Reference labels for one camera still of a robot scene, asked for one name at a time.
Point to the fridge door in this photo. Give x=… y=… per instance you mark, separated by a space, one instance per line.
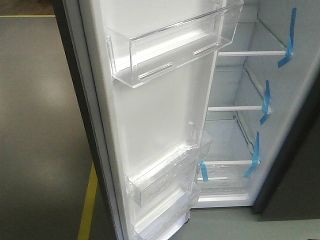
x=128 y=129

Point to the dark grey fridge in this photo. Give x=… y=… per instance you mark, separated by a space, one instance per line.
x=268 y=81

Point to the clear middle door bin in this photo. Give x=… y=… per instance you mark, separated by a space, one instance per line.
x=153 y=180

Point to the clear door bin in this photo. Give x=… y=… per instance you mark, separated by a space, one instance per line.
x=153 y=180
x=154 y=38
x=169 y=216

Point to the clear upper door bin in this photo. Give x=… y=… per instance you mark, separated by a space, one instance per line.
x=154 y=38

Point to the blue tape strip left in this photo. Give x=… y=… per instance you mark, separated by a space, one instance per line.
x=204 y=171

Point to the blue tape strip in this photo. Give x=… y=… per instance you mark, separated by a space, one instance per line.
x=204 y=171
x=255 y=161

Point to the clear crisper drawer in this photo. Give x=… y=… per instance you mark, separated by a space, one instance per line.
x=225 y=177

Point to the clear lower door bin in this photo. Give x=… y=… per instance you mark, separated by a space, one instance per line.
x=169 y=216

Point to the yellow floor tape line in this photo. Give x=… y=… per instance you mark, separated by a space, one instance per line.
x=88 y=206

